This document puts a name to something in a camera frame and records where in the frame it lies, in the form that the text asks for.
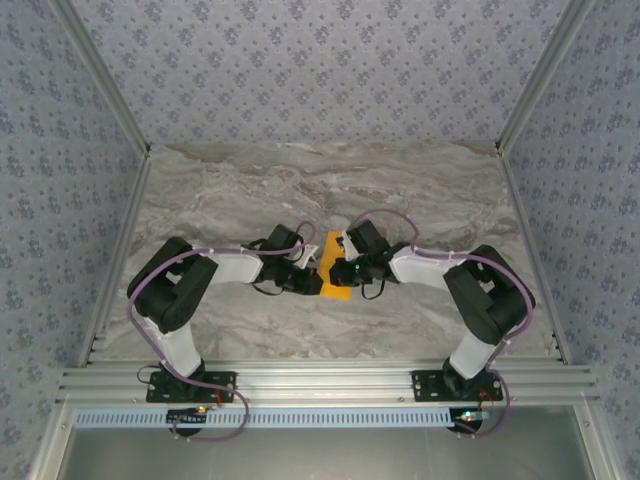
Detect aluminium frame post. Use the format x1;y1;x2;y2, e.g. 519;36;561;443
49;0;153;157
496;0;599;155

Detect grey metal panel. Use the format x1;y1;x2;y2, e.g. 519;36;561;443
29;404;616;480

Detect aluminium side rail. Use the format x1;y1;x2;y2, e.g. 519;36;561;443
77;149;154;369
497;147;574;366

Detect slotted light blue cable duct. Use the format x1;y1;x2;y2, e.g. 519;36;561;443
73;407;471;430

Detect black base plate right arm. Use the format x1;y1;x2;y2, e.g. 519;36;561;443
410;369;504;404

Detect aluminium cross beam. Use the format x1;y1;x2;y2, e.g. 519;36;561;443
54;364;601;405

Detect small black controller board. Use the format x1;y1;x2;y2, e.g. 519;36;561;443
452;407;489;431
166;407;209;426

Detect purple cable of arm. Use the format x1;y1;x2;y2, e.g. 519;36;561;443
127;221;317;445
349;208;534;441

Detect black base plate left arm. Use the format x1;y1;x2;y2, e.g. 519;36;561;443
145;370;239;404

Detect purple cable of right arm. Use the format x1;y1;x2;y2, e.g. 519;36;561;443
349;208;534;441

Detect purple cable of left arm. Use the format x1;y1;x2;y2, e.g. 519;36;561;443
127;221;317;445

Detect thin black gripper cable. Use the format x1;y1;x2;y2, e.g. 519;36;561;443
248;279;287;297
360;278;387;302

